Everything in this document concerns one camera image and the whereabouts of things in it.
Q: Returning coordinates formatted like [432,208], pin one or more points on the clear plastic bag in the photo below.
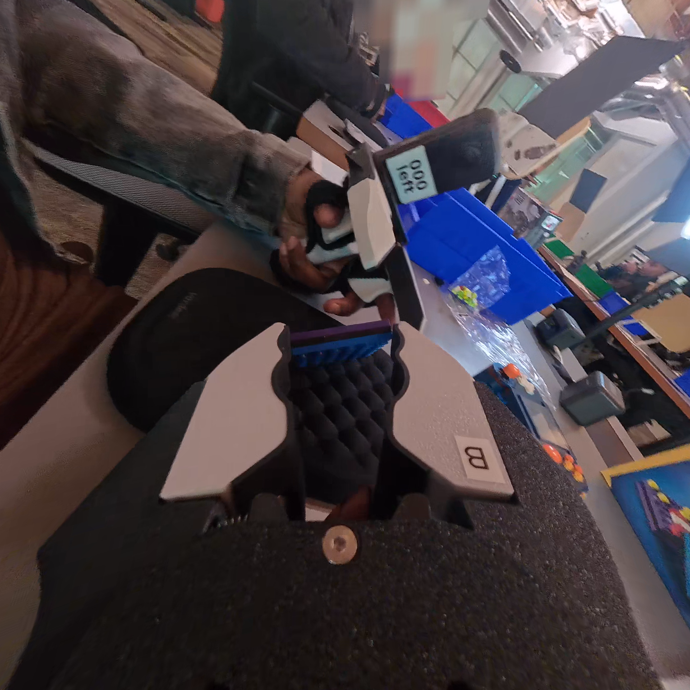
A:
[485,269]

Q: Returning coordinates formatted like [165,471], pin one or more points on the cardboard box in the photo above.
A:
[323,132]

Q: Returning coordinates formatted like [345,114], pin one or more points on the black power adapter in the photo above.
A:
[560,329]
[593,399]

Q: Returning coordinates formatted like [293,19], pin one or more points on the blue storage bin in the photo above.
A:
[404,116]
[485,232]

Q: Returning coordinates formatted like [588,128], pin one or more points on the dark printed box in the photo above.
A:
[531,213]

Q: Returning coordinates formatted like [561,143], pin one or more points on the person's brown trousers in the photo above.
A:
[54,350]

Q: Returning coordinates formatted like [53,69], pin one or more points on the black quilted wrist rest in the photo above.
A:
[188,334]

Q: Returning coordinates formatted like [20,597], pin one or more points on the red storage bin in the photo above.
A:
[431,114]

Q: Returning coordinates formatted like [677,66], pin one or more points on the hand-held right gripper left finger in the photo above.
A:
[232,420]

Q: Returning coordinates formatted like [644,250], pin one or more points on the black panel board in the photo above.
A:
[598,86]

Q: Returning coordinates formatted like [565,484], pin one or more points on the brick set box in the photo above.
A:
[652,528]

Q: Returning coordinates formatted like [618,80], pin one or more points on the blue and purple brick assembly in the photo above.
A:
[339,350]

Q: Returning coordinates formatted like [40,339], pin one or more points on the person's left hand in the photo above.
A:
[302,269]

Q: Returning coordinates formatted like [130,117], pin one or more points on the person's right hand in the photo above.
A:
[356,504]

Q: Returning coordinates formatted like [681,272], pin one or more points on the grey mesh office chair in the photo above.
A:
[135,188]

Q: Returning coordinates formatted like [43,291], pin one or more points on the dark blue brick game console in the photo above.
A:
[517,409]

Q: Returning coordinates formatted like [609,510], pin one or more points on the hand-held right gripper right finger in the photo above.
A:
[447,426]

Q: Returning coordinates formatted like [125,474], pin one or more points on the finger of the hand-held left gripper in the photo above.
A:
[374,226]

